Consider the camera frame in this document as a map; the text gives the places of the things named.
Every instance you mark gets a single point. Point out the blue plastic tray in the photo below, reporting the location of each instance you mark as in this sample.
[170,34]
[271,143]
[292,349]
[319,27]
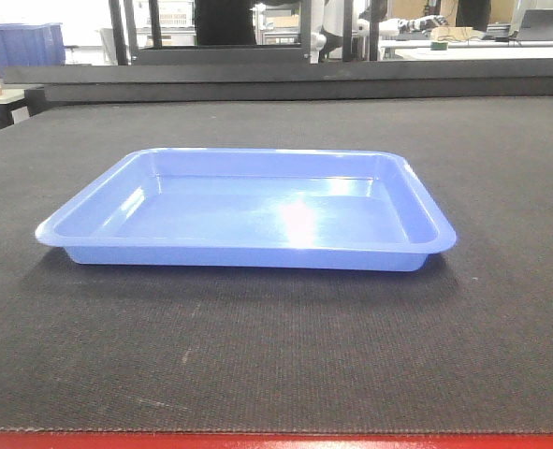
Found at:
[260,208]

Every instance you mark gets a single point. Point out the dark fabric table mat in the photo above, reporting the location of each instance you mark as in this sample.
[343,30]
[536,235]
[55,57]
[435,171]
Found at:
[464,344]

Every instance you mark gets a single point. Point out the green tape roll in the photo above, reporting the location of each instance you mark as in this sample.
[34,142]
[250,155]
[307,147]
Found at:
[439,45]

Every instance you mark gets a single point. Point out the cardboard box on table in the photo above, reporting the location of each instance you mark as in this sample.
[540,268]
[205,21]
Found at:
[451,34]

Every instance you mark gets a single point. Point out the white background table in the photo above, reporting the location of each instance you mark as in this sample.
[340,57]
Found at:
[420,50]

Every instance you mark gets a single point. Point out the blue storage crate background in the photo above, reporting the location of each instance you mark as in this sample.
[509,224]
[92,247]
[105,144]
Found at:
[23,44]

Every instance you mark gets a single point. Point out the grey laptop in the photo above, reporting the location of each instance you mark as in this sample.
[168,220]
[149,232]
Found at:
[535,25]

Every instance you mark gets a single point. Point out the black metal frame rack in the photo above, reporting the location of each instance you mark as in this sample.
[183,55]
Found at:
[230,32]

